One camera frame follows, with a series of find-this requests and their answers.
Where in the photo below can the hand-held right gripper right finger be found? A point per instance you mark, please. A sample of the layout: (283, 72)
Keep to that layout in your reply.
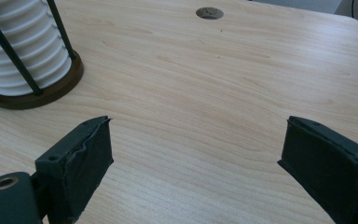
(329, 168)

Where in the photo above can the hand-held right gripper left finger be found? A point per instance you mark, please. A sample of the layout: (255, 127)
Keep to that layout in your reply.
(80, 161)

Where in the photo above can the dark cup holder rack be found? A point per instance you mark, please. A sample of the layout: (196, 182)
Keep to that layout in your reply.
(59, 90)

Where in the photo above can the stack of white cups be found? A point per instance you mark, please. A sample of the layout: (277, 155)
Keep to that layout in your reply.
(34, 40)

